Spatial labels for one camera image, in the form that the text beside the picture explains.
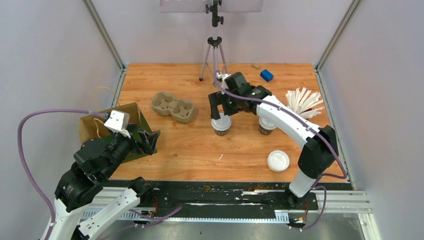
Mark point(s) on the brown coffee cup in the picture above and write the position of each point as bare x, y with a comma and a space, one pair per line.
221, 132
265, 131

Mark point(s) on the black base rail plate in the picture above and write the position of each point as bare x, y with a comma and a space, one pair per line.
246, 202

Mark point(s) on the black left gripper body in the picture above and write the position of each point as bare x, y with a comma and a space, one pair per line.
136, 145

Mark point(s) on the blue small block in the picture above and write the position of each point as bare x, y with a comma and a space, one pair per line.
266, 75

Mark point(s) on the white single cup lid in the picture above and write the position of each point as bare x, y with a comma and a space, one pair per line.
266, 124

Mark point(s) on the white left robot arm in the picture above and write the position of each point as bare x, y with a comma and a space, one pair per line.
75, 192

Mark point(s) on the white wrapped straws bundle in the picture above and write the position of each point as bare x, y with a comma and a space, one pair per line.
304, 102

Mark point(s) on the white plastic lid stack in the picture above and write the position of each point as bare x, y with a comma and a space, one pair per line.
278, 161

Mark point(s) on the grey pulp cup carrier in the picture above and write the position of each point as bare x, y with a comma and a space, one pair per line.
165, 104

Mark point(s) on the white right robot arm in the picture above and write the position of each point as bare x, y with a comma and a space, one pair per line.
318, 144

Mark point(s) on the grey camera tripod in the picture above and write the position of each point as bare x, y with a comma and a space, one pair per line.
214, 42

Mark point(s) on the small tan block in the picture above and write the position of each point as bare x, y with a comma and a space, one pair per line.
256, 66

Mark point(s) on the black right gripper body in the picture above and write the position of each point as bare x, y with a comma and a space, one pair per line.
231, 105

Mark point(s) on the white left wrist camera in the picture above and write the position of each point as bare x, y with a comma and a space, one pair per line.
117, 122

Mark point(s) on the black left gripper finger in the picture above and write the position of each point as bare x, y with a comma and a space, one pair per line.
143, 134
149, 141

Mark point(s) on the green paper bag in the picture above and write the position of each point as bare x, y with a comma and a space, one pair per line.
118, 136

